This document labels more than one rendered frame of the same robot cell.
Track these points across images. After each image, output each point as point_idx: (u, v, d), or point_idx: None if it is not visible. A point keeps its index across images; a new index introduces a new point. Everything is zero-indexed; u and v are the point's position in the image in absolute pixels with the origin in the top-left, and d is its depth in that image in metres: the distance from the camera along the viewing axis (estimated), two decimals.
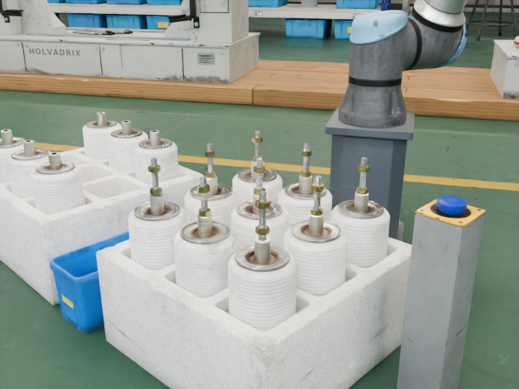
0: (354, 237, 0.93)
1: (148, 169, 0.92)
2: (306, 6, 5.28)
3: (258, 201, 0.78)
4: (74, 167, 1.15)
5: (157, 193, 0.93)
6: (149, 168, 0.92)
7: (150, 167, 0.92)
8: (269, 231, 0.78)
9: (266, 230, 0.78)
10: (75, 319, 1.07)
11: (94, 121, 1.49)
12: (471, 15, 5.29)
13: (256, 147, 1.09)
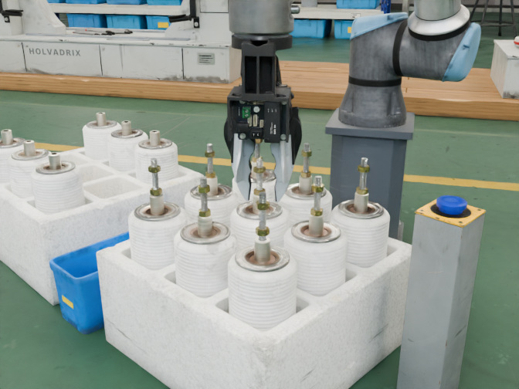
0: (354, 237, 0.93)
1: (148, 169, 0.92)
2: (306, 6, 5.28)
3: (259, 206, 0.76)
4: (74, 167, 1.15)
5: (157, 193, 0.93)
6: (149, 168, 0.92)
7: (150, 167, 0.92)
8: (261, 228, 0.79)
9: None
10: (75, 319, 1.07)
11: (94, 121, 1.49)
12: (471, 15, 5.29)
13: (256, 147, 1.09)
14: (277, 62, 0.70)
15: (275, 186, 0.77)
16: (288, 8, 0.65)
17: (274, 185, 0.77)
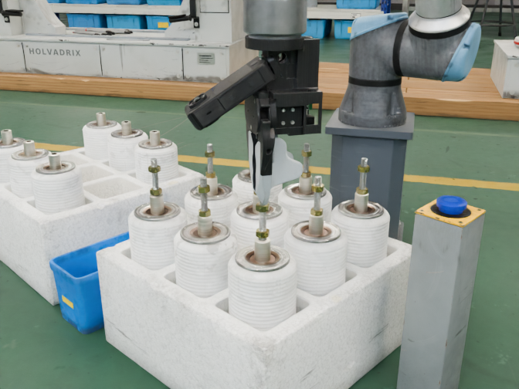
0: (354, 237, 0.93)
1: (148, 169, 0.92)
2: (306, 6, 5.28)
3: (256, 207, 0.77)
4: (74, 167, 1.15)
5: (157, 193, 0.93)
6: (149, 168, 0.92)
7: (150, 167, 0.92)
8: None
9: (267, 229, 0.79)
10: (75, 319, 1.07)
11: (94, 121, 1.49)
12: (471, 15, 5.29)
13: None
14: None
15: (255, 188, 0.77)
16: None
17: (256, 187, 0.77)
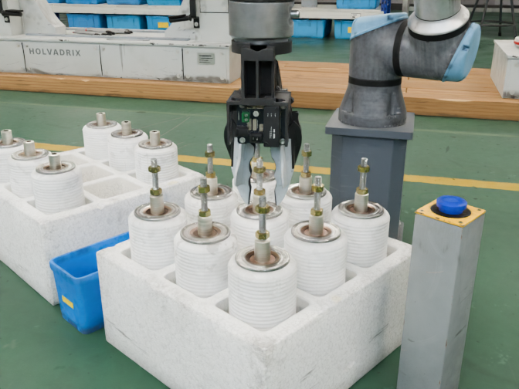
0: (354, 237, 0.93)
1: (148, 169, 0.92)
2: (306, 6, 5.28)
3: None
4: (74, 167, 1.15)
5: (157, 193, 0.93)
6: (149, 168, 0.92)
7: (150, 167, 0.92)
8: (265, 237, 0.78)
9: (261, 235, 0.78)
10: (75, 319, 1.07)
11: (94, 121, 1.49)
12: (471, 15, 5.29)
13: (256, 147, 1.09)
14: (277, 66, 0.70)
15: (275, 189, 0.77)
16: (287, 13, 0.65)
17: (274, 189, 0.77)
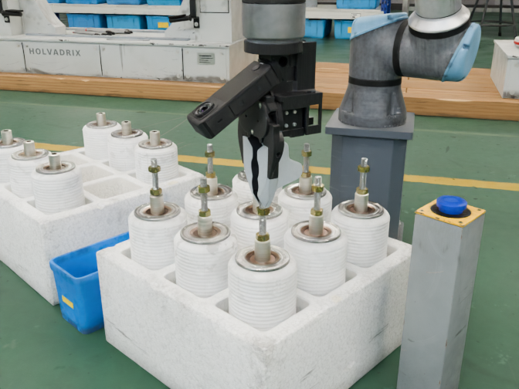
0: (354, 237, 0.93)
1: (148, 169, 0.92)
2: (306, 6, 5.28)
3: (266, 207, 0.78)
4: (74, 167, 1.15)
5: (157, 193, 0.93)
6: (149, 168, 0.92)
7: (150, 167, 0.92)
8: (263, 239, 0.78)
9: (259, 237, 0.78)
10: (75, 319, 1.07)
11: (94, 121, 1.49)
12: (471, 15, 5.29)
13: None
14: (255, 66, 0.72)
15: (255, 193, 0.77)
16: None
17: (256, 192, 0.77)
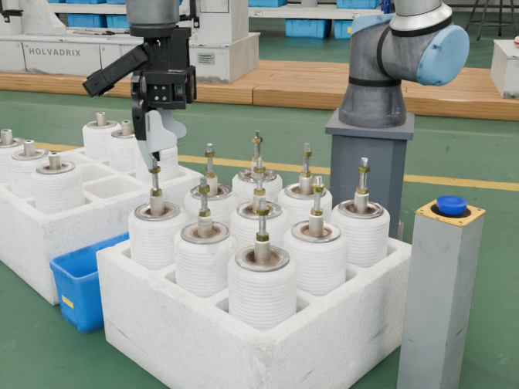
0: (354, 237, 0.93)
1: (157, 170, 0.92)
2: (306, 6, 5.28)
3: (266, 208, 0.78)
4: (74, 167, 1.15)
5: (160, 190, 0.95)
6: (158, 169, 0.92)
7: (159, 167, 0.92)
8: (262, 239, 0.78)
9: (259, 237, 0.78)
10: (75, 319, 1.07)
11: (94, 121, 1.49)
12: (471, 15, 5.29)
13: (256, 147, 1.09)
14: None
15: None
16: None
17: None
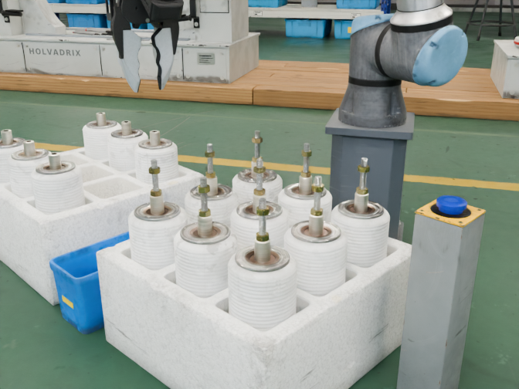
0: (354, 237, 0.93)
1: (159, 170, 0.92)
2: (306, 6, 5.28)
3: (266, 208, 0.78)
4: (74, 167, 1.15)
5: (157, 191, 0.95)
6: (159, 169, 0.92)
7: (159, 167, 0.93)
8: (262, 239, 0.78)
9: (259, 237, 0.78)
10: (75, 319, 1.07)
11: (94, 121, 1.49)
12: (471, 15, 5.29)
13: (256, 147, 1.09)
14: None
15: (140, 81, 0.86)
16: None
17: (139, 80, 0.86)
